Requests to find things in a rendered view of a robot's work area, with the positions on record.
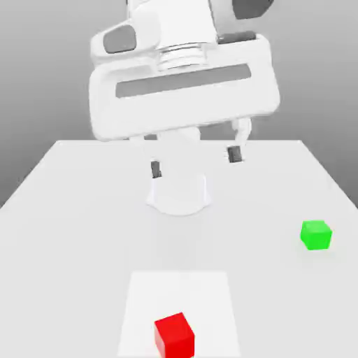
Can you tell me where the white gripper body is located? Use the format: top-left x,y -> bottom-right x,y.
88,33 -> 281,142

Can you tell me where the small green cube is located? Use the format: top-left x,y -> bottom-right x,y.
299,220 -> 334,252

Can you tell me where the small red cube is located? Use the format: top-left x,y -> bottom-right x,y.
153,311 -> 196,358

